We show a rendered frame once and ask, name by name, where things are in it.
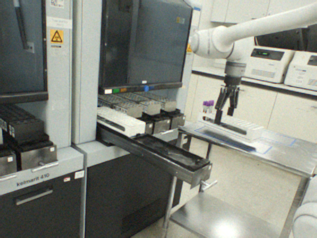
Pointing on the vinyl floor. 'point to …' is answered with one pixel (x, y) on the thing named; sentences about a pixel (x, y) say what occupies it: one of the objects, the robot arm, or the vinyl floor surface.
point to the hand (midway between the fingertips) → (223, 118)
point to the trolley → (200, 212)
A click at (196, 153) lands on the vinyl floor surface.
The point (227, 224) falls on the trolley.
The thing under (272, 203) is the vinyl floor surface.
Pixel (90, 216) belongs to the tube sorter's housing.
